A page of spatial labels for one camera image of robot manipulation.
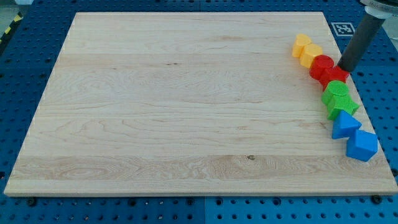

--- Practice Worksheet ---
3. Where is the light wooden board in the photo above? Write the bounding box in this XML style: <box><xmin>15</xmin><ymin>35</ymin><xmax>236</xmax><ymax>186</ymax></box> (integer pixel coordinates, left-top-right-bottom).
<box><xmin>4</xmin><ymin>12</ymin><xmax>397</xmax><ymax>197</ymax></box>

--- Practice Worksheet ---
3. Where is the blue cube block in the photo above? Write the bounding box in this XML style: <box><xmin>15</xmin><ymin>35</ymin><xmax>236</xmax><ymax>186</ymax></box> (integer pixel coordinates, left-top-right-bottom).
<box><xmin>346</xmin><ymin>129</ymin><xmax>378</xmax><ymax>162</ymax></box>

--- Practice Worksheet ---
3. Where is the yellow black hazard tape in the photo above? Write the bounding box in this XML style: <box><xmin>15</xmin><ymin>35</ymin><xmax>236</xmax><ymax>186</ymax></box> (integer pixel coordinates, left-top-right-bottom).
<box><xmin>1</xmin><ymin>12</ymin><xmax>24</xmax><ymax>44</ymax></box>

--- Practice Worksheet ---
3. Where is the yellow heart block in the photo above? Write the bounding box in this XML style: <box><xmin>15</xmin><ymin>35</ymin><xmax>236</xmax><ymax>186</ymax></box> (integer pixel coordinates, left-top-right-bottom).
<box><xmin>292</xmin><ymin>34</ymin><xmax>312</xmax><ymax>58</ymax></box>

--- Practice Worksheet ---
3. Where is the red star block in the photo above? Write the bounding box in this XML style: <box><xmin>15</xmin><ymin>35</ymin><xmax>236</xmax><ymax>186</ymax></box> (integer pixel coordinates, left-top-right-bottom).
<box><xmin>319</xmin><ymin>66</ymin><xmax>350</xmax><ymax>90</ymax></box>

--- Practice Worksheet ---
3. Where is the yellow hexagon block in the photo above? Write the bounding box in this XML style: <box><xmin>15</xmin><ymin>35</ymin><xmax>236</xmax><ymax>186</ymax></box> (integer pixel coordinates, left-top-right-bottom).
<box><xmin>299</xmin><ymin>44</ymin><xmax>323</xmax><ymax>68</ymax></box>

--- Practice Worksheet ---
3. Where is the white fiducial marker tag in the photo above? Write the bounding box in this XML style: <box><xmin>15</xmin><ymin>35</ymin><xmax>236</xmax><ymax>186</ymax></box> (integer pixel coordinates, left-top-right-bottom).
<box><xmin>331</xmin><ymin>22</ymin><xmax>355</xmax><ymax>37</ymax></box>

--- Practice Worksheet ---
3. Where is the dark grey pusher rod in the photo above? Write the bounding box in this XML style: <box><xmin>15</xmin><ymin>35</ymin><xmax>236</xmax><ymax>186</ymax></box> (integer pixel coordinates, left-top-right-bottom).
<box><xmin>338</xmin><ymin>14</ymin><xmax>385</xmax><ymax>72</ymax></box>

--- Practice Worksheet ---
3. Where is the green star block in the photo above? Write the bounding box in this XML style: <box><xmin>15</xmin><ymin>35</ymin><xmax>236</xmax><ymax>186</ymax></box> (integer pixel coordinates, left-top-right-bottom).
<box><xmin>326</xmin><ymin>95</ymin><xmax>359</xmax><ymax>121</ymax></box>

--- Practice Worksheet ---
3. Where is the blue triangle block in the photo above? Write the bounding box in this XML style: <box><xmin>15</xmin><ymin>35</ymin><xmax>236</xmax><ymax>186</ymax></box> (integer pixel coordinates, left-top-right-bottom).
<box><xmin>331</xmin><ymin>110</ymin><xmax>362</xmax><ymax>139</ymax></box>

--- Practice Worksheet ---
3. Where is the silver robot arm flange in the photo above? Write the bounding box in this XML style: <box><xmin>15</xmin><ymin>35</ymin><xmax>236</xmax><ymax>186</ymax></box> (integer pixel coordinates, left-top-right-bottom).
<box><xmin>360</xmin><ymin>0</ymin><xmax>397</xmax><ymax>19</ymax></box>

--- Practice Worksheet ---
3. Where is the green cylinder block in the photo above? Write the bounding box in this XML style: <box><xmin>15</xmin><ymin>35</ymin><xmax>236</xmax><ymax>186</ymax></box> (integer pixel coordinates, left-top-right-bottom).
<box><xmin>322</xmin><ymin>80</ymin><xmax>349</xmax><ymax>105</ymax></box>

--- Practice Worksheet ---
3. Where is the red cylinder block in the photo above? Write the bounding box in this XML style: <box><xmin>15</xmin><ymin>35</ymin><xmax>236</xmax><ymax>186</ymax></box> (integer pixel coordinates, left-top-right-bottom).
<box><xmin>309</xmin><ymin>55</ymin><xmax>334</xmax><ymax>80</ymax></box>

